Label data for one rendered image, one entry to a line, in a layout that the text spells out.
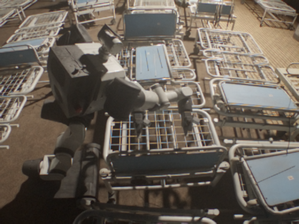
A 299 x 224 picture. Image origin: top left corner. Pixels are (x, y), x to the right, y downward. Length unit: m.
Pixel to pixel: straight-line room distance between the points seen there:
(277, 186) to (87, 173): 1.45
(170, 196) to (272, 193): 0.85
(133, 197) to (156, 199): 0.21
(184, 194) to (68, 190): 1.01
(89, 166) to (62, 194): 0.33
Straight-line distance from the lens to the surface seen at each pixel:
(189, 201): 1.80
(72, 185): 1.75
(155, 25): 2.74
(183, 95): 1.13
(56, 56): 0.80
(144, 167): 1.25
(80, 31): 0.97
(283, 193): 1.45
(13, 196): 2.19
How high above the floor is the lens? 1.69
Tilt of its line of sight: 47 degrees down
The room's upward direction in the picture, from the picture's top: straight up
